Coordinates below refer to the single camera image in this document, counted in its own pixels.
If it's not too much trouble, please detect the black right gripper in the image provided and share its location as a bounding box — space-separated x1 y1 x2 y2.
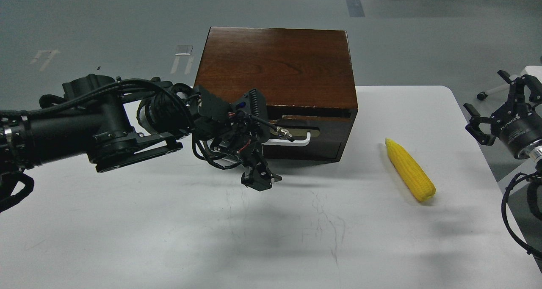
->
463 70 542 160

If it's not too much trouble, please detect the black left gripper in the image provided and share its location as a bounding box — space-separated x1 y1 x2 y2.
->
191 86 282 191

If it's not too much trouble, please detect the wooden drawer with white handle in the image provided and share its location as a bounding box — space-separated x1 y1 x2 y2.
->
263 105 358 162

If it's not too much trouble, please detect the yellow corn cob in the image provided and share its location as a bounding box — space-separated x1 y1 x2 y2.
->
384 138 436 202

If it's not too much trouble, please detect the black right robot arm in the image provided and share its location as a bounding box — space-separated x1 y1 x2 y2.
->
463 70 542 260

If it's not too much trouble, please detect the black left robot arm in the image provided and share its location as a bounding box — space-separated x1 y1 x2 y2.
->
0 74 293 211

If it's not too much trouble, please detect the dark wooden drawer cabinet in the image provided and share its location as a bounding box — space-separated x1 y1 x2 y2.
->
194 26 358 162

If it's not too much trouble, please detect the white chair with castor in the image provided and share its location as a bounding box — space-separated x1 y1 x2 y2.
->
476 65 542 101

